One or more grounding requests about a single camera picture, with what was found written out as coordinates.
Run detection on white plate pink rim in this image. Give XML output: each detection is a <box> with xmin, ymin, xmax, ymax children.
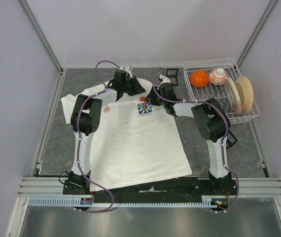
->
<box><xmin>224</xmin><ymin>77</ymin><xmax>242</xmax><ymax>115</ymax></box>

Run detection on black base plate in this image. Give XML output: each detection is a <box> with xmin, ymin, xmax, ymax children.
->
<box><xmin>63</xmin><ymin>175</ymin><xmax>239</xmax><ymax>205</ymax></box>

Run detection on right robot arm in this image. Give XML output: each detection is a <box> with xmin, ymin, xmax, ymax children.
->
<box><xmin>145</xmin><ymin>82</ymin><xmax>235</xmax><ymax>195</ymax></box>

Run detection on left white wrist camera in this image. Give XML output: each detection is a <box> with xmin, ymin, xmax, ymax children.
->
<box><xmin>119</xmin><ymin>65</ymin><xmax>133</xmax><ymax>78</ymax></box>

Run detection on purple cable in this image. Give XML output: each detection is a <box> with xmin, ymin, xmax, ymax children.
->
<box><xmin>153</xmin><ymin>68</ymin><xmax>240</xmax><ymax>214</ymax></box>
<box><xmin>71</xmin><ymin>60</ymin><xmax>125</xmax><ymax>213</ymax></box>

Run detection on beige plate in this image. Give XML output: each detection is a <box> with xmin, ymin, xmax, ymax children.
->
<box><xmin>235</xmin><ymin>76</ymin><xmax>254</xmax><ymax>114</ymax></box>

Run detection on white bowl orange circles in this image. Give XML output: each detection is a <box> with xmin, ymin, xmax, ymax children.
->
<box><xmin>209</xmin><ymin>68</ymin><xmax>228</xmax><ymax>85</ymax></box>

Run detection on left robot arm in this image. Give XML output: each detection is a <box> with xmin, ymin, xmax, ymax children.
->
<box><xmin>68</xmin><ymin>67</ymin><xmax>145</xmax><ymax>194</ymax></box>

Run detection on black square box far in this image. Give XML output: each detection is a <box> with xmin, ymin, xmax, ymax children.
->
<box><xmin>166</xmin><ymin>68</ymin><xmax>178</xmax><ymax>86</ymax></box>

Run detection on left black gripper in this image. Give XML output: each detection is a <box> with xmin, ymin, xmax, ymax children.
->
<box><xmin>122</xmin><ymin>76</ymin><xmax>146</xmax><ymax>97</ymax></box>

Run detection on aluminium frame rail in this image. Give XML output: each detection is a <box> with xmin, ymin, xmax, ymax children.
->
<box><xmin>18</xmin><ymin>177</ymin><xmax>281</xmax><ymax>198</ymax></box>

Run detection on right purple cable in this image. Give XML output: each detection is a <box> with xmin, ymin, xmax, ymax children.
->
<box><xmin>153</xmin><ymin>68</ymin><xmax>240</xmax><ymax>214</ymax></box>

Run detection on light blue cable duct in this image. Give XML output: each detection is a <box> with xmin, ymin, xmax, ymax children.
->
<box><xmin>28</xmin><ymin>197</ymin><xmax>228</xmax><ymax>208</ymax></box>

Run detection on small beige brooch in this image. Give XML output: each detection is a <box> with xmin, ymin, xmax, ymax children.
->
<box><xmin>104</xmin><ymin>106</ymin><xmax>111</xmax><ymax>113</ymax></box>

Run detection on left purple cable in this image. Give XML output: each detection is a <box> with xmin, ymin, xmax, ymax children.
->
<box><xmin>71</xmin><ymin>60</ymin><xmax>125</xmax><ymax>213</ymax></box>

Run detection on white t-shirt with flower print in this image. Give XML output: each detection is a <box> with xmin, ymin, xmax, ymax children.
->
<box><xmin>61</xmin><ymin>77</ymin><xmax>193</xmax><ymax>191</ymax></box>

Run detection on white wire dish rack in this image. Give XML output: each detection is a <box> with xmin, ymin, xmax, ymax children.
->
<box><xmin>183</xmin><ymin>58</ymin><xmax>260</xmax><ymax>124</ymax></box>

